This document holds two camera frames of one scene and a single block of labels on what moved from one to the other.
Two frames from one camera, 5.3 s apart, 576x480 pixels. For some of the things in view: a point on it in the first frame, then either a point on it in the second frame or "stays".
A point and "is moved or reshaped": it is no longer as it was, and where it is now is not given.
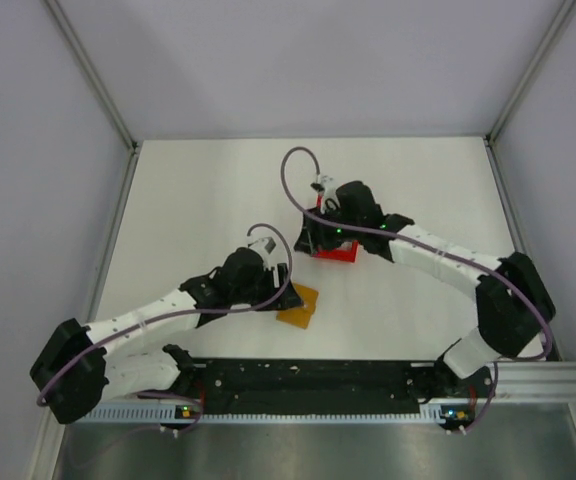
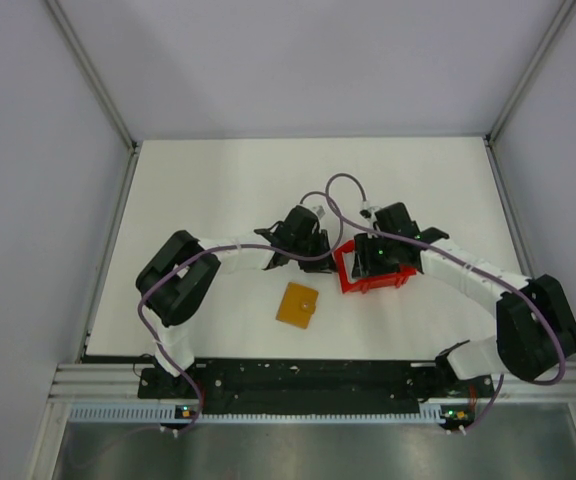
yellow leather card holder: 300,317 stays
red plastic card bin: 334,253 is moved or reshaped
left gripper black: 282,279 to 325,264
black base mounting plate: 323,387 stays
